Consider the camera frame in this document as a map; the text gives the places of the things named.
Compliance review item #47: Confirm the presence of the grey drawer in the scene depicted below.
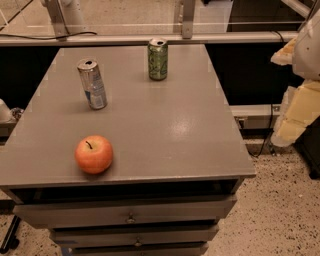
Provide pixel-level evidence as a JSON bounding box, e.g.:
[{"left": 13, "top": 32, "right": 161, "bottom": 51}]
[
  {"left": 14, "top": 195, "right": 237, "bottom": 229},
  {"left": 51, "top": 224, "right": 218, "bottom": 248},
  {"left": 70, "top": 242, "right": 208, "bottom": 256}
]

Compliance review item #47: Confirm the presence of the black cable on rail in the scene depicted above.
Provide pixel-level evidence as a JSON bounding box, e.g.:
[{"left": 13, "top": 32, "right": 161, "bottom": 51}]
[{"left": 0, "top": 31, "right": 98, "bottom": 41}]

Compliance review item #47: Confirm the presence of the green soda can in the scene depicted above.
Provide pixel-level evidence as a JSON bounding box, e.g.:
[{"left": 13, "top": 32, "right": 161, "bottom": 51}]
[{"left": 147, "top": 38, "right": 168, "bottom": 81}]

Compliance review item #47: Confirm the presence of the red apple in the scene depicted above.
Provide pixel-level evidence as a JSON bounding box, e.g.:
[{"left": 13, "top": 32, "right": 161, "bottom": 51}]
[{"left": 74, "top": 135, "right": 113, "bottom": 174}]

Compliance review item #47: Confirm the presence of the grey metal rail frame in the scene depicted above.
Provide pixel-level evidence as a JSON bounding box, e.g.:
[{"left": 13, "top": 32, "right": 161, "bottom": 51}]
[{"left": 0, "top": 0, "right": 319, "bottom": 46}]

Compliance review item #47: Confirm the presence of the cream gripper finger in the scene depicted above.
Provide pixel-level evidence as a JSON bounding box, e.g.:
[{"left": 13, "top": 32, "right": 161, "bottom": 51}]
[
  {"left": 271, "top": 80, "right": 320, "bottom": 147},
  {"left": 271, "top": 38, "right": 296, "bottom": 66}
]

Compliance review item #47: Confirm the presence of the top grey drawer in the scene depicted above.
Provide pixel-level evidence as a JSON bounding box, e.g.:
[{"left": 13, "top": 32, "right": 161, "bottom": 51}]
[{"left": 14, "top": 195, "right": 237, "bottom": 229}]

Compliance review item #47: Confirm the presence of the bottom grey drawer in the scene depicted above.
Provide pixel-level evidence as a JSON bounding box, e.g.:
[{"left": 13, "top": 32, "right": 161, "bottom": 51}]
[{"left": 70, "top": 242, "right": 208, "bottom": 256}]

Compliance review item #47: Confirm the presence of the white object at left edge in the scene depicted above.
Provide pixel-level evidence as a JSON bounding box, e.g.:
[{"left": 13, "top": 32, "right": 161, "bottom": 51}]
[{"left": 0, "top": 99, "right": 12, "bottom": 123}]

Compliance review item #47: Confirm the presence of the middle grey drawer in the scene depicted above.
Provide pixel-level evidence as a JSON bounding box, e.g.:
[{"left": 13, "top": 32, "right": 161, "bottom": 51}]
[{"left": 51, "top": 224, "right": 218, "bottom": 248}]

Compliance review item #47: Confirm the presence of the grey drawer cabinet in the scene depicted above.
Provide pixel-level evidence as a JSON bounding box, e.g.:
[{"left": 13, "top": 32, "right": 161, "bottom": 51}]
[{"left": 0, "top": 44, "right": 257, "bottom": 256}]

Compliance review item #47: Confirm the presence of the silver blue redbull can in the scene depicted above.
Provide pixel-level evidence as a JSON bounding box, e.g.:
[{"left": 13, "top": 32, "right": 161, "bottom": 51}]
[{"left": 77, "top": 58, "right": 108, "bottom": 110}]

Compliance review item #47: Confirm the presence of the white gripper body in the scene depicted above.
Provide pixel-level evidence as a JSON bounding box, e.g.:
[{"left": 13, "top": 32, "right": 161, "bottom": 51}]
[{"left": 292, "top": 10, "right": 320, "bottom": 80}]

